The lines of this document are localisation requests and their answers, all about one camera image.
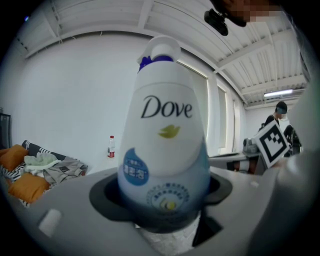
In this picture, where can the light green garment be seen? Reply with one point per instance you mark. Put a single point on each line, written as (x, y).
(40, 162)

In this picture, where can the long ceiling tube light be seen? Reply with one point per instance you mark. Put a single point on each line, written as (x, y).
(277, 93)

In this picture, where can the white spray bottle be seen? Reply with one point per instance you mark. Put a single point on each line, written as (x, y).
(162, 150)

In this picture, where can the beige jacket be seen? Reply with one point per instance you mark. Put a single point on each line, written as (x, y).
(65, 170)

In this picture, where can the black head camera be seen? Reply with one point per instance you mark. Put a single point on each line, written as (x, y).
(217, 21)

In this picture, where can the wide gray roller blind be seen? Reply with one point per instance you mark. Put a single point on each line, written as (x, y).
(200, 112)

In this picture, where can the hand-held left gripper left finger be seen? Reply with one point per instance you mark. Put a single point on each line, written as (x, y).
(75, 225)

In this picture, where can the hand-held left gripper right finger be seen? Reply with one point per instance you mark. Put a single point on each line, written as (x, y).
(237, 200)

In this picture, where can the person's head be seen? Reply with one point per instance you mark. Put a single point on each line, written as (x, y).
(250, 12)

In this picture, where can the red label plastic bottle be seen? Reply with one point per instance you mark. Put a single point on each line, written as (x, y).
(111, 150)

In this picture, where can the narrow gray roller blind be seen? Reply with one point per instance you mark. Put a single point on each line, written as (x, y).
(222, 120)

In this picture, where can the orange sofa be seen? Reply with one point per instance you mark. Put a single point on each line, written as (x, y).
(27, 187)

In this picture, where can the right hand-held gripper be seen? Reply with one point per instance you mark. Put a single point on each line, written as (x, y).
(272, 142)

